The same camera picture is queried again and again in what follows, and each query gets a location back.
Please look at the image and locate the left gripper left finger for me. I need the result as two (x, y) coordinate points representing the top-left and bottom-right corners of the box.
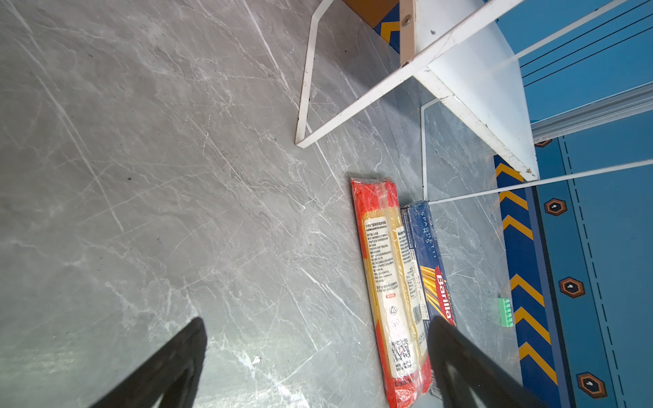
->
(93, 317), (207, 407)

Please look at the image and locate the green toy brick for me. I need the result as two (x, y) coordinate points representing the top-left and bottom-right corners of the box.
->
(497, 297), (515, 328)

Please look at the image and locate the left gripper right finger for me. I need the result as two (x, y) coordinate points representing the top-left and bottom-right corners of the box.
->
(427, 316), (546, 407)

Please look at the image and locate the white two-tier metal shelf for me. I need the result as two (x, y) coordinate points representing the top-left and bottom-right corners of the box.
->
(295, 0), (652, 187)

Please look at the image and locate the red-ended clear spaghetti bag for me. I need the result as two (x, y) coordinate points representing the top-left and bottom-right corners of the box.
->
(350, 178), (432, 407)

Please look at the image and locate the blue Barilla spaghetti box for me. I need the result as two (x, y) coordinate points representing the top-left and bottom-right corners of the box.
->
(400, 200), (457, 399)

